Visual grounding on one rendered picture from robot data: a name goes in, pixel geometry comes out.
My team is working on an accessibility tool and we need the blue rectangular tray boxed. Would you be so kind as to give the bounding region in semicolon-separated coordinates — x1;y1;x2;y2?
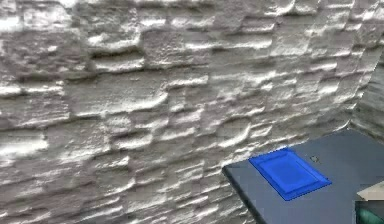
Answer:
248;147;333;202

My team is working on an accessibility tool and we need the dark grey table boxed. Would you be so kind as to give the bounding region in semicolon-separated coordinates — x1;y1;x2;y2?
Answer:
221;129;384;224

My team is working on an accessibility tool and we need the beige and green box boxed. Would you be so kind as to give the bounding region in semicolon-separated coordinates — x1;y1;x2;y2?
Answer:
354;180;384;224

